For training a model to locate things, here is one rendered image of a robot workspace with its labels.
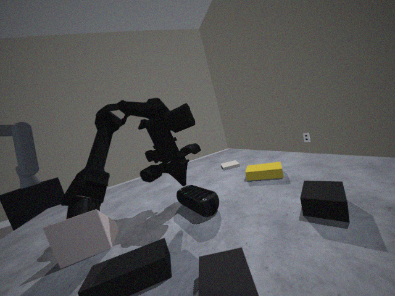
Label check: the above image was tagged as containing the yellow rectangular block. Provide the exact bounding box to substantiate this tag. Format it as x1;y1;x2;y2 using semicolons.
246;162;284;181

